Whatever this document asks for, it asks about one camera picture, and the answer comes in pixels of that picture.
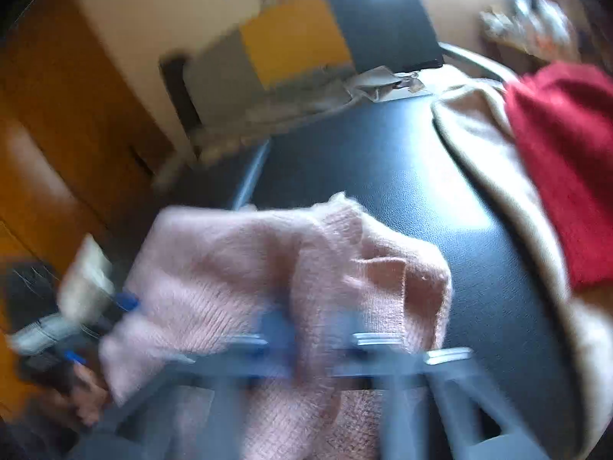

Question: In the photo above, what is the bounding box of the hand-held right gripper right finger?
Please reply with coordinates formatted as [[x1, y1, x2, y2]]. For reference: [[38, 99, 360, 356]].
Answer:
[[331, 332, 552, 460]]

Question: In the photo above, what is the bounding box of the person's left hand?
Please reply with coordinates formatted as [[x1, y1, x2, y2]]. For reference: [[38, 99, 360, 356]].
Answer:
[[42, 363, 116, 428]]

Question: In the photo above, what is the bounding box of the black chair backrest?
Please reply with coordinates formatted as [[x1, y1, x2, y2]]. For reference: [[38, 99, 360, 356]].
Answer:
[[325, 0, 444, 76]]

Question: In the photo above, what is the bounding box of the orange wooden cabinet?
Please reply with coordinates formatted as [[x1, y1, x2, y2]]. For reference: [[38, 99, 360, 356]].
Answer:
[[0, 0, 193, 425]]

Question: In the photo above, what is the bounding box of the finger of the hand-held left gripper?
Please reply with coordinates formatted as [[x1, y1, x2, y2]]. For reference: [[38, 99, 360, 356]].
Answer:
[[102, 291, 143, 327], [61, 349, 90, 369]]

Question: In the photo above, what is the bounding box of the grey garment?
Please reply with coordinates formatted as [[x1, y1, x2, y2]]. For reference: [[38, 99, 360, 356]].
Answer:
[[195, 64, 366, 164]]

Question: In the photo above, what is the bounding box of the red garment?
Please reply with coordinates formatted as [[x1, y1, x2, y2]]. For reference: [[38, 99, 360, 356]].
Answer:
[[504, 61, 613, 292]]

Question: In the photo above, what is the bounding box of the grey chair armrest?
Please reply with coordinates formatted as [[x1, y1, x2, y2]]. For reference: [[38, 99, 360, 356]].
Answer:
[[439, 42, 511, 83]]

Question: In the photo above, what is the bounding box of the yellow and grey cushion panel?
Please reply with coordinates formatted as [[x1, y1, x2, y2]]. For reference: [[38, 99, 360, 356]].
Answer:
[[184, 0, 356, 124]]

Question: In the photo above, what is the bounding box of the pink knit sweater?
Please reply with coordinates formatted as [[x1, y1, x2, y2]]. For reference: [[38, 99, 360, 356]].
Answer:
[[98, 192, 453, 460]]

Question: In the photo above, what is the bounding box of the beige coat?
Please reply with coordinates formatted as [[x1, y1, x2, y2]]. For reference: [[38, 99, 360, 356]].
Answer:
[[430, 80, 613, 460]]

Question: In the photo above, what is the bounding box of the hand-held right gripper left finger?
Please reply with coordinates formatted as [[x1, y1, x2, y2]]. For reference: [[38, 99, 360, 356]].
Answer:
[[67, 314, 300, 460]]

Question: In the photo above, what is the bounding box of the crumpled plastic wrapper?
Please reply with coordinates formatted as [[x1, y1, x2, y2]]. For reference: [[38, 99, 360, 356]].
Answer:
[[349, 66, 428, 103]]

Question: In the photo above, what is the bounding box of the background clutter pile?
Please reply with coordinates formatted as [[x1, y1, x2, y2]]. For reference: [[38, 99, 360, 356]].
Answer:
[[479, 0, 578, 61]]

